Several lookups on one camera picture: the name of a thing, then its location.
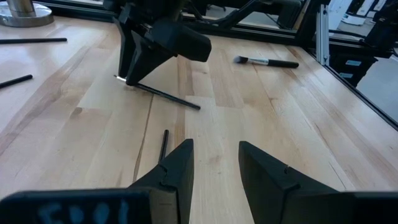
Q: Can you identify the silver aluminium extrusion bar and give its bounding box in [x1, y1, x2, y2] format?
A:
[315, 3, 331, 67]

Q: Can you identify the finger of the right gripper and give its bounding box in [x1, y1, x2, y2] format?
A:
[126, 23, 177, 85]
[113, 17, 133, 80]

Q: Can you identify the thick silver-ferrule makeup brush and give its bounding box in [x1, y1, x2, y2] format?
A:
[233, 55, 300, 70]

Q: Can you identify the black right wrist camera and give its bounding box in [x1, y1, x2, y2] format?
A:
[149, 19, 213, 63]

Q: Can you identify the white mushroom lamp metal base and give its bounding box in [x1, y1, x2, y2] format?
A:
[0, 0, 55, 28]

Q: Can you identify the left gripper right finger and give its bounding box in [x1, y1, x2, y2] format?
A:
[238, 141, 355, 224]

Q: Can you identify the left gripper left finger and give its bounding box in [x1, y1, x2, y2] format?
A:
[127, 138, 195, 224]

